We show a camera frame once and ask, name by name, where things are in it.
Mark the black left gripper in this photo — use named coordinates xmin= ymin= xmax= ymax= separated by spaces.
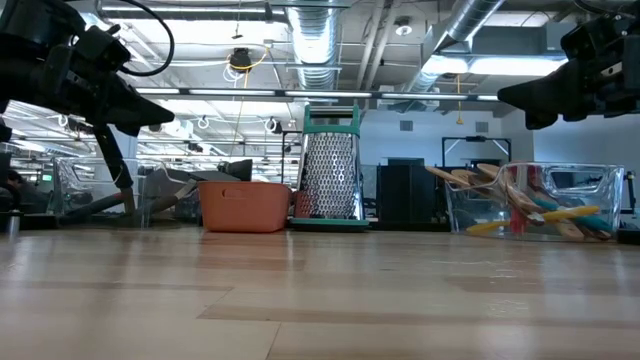
xmin=0 ymin=0 xmax=176 ymax=138

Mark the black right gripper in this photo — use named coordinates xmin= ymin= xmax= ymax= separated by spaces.
xmin=497 ymin=14 xmax=640 ymax=122

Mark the large black wide spatula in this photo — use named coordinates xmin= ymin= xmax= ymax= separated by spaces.
xmin=91 ymin=124 xmax=137 ymax=214

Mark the large labelled wooden spoon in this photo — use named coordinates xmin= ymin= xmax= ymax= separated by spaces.
xmin=474 ymin=162 xmax=547 ymax=227

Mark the black square-head spatula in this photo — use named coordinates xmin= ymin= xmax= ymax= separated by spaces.
xmin=149 ymin=169 xmax=242 ymax=215

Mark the oval slotted wooden spoon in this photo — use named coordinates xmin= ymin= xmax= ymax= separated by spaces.
xmin=451 ymin=168 xmax=494 ymax=194

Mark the yellow silicone spoon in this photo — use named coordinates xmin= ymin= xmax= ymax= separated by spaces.
xmin=465 ymin=204 xmax=600 ymax=236

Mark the red slotted spoon steel shank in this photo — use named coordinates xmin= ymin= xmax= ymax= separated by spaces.
xmin=508 ymin=163 xmax=546 ymax=235

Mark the wooden fork spoon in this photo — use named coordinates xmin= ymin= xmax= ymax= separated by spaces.
xmin=552 ymin=219 xmax=587 ymax=243

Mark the small brown wooden spoon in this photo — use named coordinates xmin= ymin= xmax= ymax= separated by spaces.
xmin=582 ymin=227 xmax=615 ymax=242

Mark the white support column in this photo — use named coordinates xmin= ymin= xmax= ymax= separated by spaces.
xmin=119 ymin=130 xmax=142 ymax=211

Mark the clear plastic bin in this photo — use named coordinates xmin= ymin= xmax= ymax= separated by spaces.
xmin=444 ymin=162 xmax=626 ymax=244
xmin=52 ymin=157 xmax=201 ymax=229

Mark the black room monitor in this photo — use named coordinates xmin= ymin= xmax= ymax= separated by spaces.
xmin=218 ymin=158 xmax=254 ymax=182

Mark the orange plastic bin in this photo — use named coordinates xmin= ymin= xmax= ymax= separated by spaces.
xmin=198 ymin=180 xmax=293 ymax=234

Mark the long ceiling light strip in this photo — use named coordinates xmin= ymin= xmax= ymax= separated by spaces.
xmin=134 ymin=85 xmax=501 ymax=104

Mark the teal steel box grater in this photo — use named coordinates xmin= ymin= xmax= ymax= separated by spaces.
xmin=288 ymin=103 xmax=370 ymax=232

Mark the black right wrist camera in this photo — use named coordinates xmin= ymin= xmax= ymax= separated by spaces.
xmin=524 ymin=109 xmax=560 ymax=132

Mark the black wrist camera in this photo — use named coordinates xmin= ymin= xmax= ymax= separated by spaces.
xmin=524 ymin=109 xmax=560 ymax=132
xmin=73 ymin=24 xmax=133 ymax=75

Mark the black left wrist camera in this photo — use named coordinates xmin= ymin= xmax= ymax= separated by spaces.
xmin=73 ymin=24 xmax=133 ymax=75

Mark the black room rig frame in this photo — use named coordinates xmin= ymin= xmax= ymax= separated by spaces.
xmin=441 ymin=135 xmax=512 ymax=169

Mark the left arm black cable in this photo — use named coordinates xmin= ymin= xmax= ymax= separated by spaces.
xmin=115 ymin=0 xmax=176 ymax=79

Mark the yellow hanging cord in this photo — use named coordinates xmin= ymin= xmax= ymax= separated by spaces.
xmin=453 ymin=73 xmax=465 ymax=126

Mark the slanted silver ventilation duct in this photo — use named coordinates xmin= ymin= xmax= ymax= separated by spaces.
xmin=403 ymin=0 xmax=507 ymax=94

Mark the black yellow cable reel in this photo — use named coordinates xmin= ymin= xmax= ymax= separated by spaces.
xmin=227 ymin=45 xmax=270 ymax=74

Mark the wide silver ventilation duct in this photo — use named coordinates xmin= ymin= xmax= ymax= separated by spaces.
xmin=285 ymin=0 xmax=343 ymax=92

